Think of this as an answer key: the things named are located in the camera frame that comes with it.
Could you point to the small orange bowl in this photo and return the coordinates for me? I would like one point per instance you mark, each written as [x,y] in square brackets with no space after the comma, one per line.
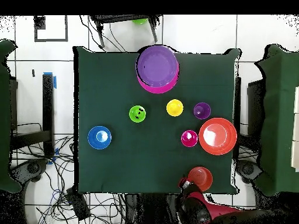
[202,178]

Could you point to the red cup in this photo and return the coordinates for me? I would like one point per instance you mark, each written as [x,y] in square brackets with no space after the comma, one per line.
[189,138]

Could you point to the green cup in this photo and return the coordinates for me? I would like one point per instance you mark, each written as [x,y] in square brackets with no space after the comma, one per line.
[137,114]

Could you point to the pink bowl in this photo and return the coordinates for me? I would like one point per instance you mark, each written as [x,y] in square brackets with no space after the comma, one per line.
[161,88]

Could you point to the purple bowl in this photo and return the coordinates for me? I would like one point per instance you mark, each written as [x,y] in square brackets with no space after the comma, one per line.
[157,65]

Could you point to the green bowl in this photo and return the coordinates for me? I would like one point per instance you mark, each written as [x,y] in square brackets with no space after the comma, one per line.
[140,21]

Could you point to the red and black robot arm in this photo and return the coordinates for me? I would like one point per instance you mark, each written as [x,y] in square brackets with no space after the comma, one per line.
[198,210]

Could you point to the large orange bowl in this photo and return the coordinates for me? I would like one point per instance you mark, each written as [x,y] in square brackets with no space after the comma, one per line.
[217,136]

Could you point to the purple cup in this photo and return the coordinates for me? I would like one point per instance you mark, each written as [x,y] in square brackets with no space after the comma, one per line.
[202,110]

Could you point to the yellow cup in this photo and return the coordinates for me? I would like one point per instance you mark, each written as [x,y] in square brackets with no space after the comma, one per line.
[174,107]

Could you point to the blue bowl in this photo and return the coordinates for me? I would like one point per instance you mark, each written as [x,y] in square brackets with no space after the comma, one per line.
[99,137]

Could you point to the black power brick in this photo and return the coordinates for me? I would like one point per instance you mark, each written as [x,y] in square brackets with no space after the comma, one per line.
[78,205]

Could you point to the green side table cloth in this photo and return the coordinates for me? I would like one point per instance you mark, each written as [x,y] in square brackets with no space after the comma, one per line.
[4,116]
[280,116]

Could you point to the white boxes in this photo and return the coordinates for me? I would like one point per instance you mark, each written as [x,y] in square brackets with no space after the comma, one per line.
[295,128]

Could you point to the dark green tablecloth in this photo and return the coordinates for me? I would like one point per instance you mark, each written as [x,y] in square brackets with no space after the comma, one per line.
[105,77]

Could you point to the black cross beam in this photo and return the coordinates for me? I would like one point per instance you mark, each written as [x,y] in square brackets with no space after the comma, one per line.
[30,139]

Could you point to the blue tape strip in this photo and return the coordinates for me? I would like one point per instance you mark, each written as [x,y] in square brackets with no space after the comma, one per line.
[55,82]

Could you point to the black metal stool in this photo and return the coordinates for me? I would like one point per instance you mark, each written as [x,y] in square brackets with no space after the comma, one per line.
[112,18]

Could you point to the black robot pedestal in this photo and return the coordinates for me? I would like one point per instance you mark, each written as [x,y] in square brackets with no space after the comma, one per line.
[151,210]

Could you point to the black pedestal foot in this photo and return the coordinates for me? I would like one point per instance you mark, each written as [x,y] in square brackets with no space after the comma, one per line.
[247,169]
[32,168]

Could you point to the black upright post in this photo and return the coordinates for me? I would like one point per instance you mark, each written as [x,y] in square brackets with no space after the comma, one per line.
[48,105]

